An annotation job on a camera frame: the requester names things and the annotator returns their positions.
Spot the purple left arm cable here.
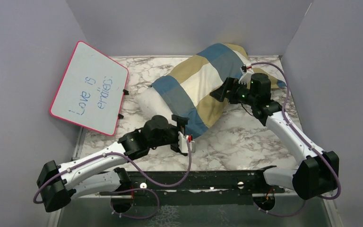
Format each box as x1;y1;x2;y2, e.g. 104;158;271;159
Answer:
33;136;193;219

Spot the blue beige checked pillowcase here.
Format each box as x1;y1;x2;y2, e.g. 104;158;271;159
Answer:
150;43;288;139

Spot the pink framed whiteboard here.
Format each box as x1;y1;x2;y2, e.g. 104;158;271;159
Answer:
50;41;129;136

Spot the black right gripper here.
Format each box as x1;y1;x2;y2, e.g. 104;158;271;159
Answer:
210;77;258;106

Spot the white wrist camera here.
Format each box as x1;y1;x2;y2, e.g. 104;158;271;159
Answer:
178;132;196;156
239;64;254;84

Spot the white pillow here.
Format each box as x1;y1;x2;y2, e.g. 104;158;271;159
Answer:
136;87;175;123

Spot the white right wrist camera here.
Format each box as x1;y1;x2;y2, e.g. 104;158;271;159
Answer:
239;64;254;84

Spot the aluminium frame rail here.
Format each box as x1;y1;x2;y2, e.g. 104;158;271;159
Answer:
47;128;344;227

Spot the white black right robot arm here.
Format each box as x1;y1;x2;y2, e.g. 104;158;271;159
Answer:
210;73;341;200

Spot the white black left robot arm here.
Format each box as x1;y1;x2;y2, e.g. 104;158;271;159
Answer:
33;114;193;213

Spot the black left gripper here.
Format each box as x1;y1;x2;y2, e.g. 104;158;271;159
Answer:
149;115;190;152

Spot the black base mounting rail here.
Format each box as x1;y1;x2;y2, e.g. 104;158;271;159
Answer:
100;167;295;207

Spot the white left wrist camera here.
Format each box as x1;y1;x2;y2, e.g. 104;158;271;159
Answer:
178;132;196;156

